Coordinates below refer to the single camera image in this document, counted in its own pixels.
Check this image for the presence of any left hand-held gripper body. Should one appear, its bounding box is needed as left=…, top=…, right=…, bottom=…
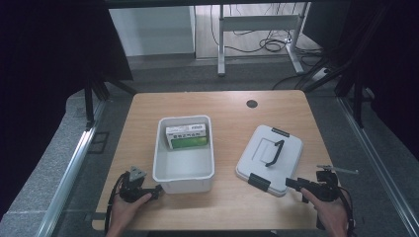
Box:
left=118, top=165, right=150, bottom=203

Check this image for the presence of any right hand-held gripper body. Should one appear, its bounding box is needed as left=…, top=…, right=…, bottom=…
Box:
left=304, top=164, right=360, bottom=203

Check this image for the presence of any white bin lid black handle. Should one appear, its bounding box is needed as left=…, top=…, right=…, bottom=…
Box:
left=234, top=123, right=304, bottom=198

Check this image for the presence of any white plastic storage bin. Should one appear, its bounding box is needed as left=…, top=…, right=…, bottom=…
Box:
left=151, top=115, right=215, bottom=195

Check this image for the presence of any person's left hand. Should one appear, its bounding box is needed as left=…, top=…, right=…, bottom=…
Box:
left=108, top=193, right=153, bottom=235

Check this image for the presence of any person's right hand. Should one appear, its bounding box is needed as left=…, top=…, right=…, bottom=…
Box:
left=299, top=187, right=350, bottom=237

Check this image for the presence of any green and white carton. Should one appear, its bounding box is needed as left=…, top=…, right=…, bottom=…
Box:
left=164, top=122, right=210, bottom=151

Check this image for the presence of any black metal stand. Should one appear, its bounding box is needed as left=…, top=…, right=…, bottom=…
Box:
left=334, top=65, right=375, bottom=129
left=82, top=74, right=138, bottom=130

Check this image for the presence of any black curtain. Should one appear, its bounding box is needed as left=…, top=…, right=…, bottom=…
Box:
left=0, top=0, right=134, bottom=220
left=302, top=0, right=419, bottom=161

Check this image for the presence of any white cabinet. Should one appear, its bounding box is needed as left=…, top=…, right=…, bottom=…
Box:
left=108, top=5, right=197, bottom=57

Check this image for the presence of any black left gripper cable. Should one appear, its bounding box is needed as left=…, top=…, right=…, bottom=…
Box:
left=104, top=171, right=130, bottom=235

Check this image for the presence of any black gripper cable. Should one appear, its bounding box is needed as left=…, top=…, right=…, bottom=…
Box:
left=104, top=171, right=130, bottom=235
left=336, top=186, right=358, bottom=237

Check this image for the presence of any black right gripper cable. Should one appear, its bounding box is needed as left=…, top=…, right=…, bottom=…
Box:
left=336, top=186, right=358, bottom=237

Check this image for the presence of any black square floor bracket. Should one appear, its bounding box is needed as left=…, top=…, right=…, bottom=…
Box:
left=87, top=131, right=111, bottom=155

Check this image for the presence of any aluminium floor rail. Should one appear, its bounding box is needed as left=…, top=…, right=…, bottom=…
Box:
left=35, top=98, right=108, bottom=237
left=338, top=96, right=419, bottom=237

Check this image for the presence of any black floor cable bundle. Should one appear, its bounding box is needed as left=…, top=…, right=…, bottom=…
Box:
left=210, top=3, right=325, bottom=67

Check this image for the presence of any white metal desk frame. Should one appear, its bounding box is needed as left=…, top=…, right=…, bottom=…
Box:
left=216, top=2, right=311, bottom=78

